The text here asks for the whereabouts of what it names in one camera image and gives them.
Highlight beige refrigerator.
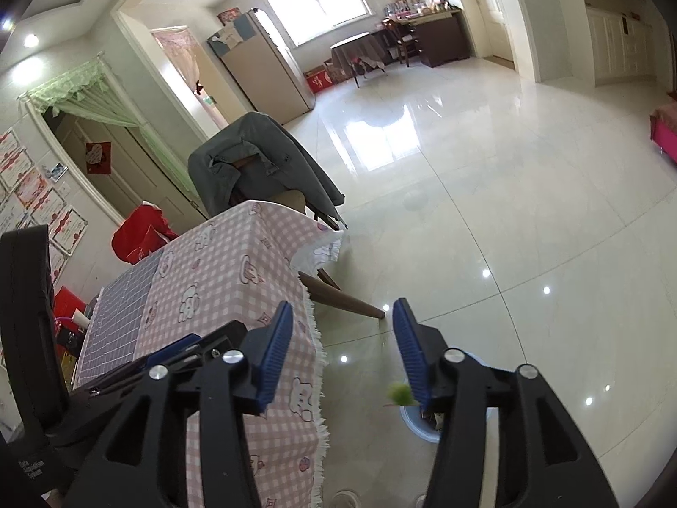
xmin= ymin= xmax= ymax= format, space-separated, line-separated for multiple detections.
xmin=208 ymin=8 xmax=316 ymax=124

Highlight dark wooden desk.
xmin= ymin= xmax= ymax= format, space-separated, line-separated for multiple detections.
xmin=410 ymin=9 xmax=471 ymax=68

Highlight red cardboard box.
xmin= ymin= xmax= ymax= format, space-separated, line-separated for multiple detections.
xmin=304 ymin=66 xmax=335 ymax=94

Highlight green door curtain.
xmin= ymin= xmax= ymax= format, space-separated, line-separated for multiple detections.
xmin=24 ymin=55 xmax=201 ymax=210

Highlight blue plastic trash bucket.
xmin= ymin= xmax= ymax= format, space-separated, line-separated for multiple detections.
xmin=399 ymin=406 xmax=442 ymax=445

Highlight chair with grey jacket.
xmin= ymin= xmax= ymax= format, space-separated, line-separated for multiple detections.
xmin=187 ymin=111 xmax=345 ymax=224

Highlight wooden chair at desk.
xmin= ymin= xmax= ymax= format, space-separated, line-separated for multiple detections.
xmin=382 ymin=19 xmax=419 ymax=66

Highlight window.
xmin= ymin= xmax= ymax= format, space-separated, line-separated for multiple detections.
xmin=267 ymin=0 xmax=371 ymax=46

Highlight red covered chair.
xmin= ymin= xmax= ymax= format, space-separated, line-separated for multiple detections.
xmin=111 ymin=202 xmax=178 ymax=265

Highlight white wall cabinet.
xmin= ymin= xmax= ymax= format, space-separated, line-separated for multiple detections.
xmin=584 ymin=0 xmax=670 ymax=85

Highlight checkered pink grey tablecloth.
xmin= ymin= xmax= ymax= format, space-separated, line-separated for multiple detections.
xmin=71 ymin=198 xmax=346 ymax=508

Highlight white paper cup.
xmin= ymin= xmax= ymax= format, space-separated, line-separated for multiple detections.
xmin=71 ymin=309 xmax=91 ymax=330

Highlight pink stool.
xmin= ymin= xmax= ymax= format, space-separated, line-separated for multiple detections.
xmin=649 ymin=102 xmax=677 ymax=162

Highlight award certificates on wall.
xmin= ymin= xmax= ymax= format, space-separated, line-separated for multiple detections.
xmin=1 ymin=129 xmax=88 ymax=282

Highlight round table dark cloth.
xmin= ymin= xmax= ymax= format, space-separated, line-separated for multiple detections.
xmin=330 ymin=32 xmax=385 ymax=87

